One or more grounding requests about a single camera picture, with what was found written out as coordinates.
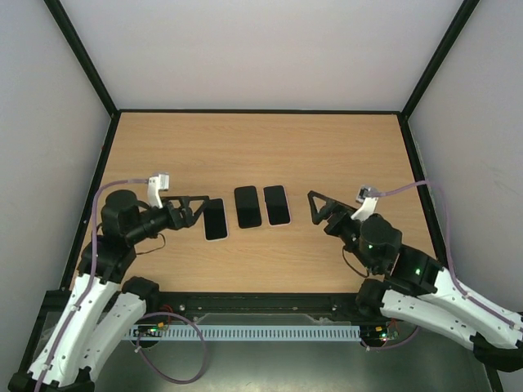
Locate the black front rail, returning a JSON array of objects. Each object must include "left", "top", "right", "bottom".
[{"left": 159, "top": 292, "right": 369, "bottom": 323}]

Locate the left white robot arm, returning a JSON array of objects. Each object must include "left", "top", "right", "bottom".
[{"left": 8, "top": 189, "right": 210, "bottom": 391}]

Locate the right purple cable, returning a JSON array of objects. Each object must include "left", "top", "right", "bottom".
[{"left": 373, "top": 180, "right": 523, "bottom": 332}]

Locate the slotted cable duct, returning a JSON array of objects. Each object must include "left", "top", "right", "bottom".
[{"left": 123, "top": 324, "right": 360, "bottom": 342}]

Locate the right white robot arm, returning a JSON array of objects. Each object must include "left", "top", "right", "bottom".
[{"left": 307, "top": 187, "right": 522, "bottom": 372}]

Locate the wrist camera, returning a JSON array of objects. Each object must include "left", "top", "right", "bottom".
[
  {"left": 147, "top": 172, "right": 170, "bottom": 208},
  {"left": 351, "top": 185, "right": 380, "bottom": 221}
]

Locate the purple cable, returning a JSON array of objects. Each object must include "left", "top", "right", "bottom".
[
  {"left": 34, "top": 177, "right": 154, "bottom": 392},
  {"left": 373, "top": 180, "right": 523, "bottom": 332}
]

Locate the pink phone case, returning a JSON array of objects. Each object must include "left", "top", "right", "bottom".
[{"left": 262, "top": 185, "right": 293, "bottom": 227}]

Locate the clear phone case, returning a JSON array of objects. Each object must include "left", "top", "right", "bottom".
[{"left": 202, "top": 198, "right": 230, "bottom": 243}]

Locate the black enclosure frame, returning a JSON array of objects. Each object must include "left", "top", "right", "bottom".
[{"left": 10, "top": 0, "right": 480, "bottom": 391}]

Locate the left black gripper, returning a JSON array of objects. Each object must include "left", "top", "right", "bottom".
[{"left": 127, "top": 195, "right": 210, "bottom": 245}]

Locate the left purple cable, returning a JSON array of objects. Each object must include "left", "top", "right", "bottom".
[{"left": 34, "top": 177, "right": 154, "bottom": 392}]

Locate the black phone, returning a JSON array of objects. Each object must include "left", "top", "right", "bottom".
[
  {"left": 263, "top": 185, "right": 290, "bottom": 226},
  {"left": 203, "top": 198, "right": 228, "bottom": 241}
]

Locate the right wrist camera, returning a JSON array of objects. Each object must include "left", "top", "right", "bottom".
[{"left": 351, "top": 185, "right": 380, "bottom": 221}]

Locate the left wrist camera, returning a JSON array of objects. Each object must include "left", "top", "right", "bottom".
[{"left": 147, "top": 172, "right": 170, "bottom": 208}]

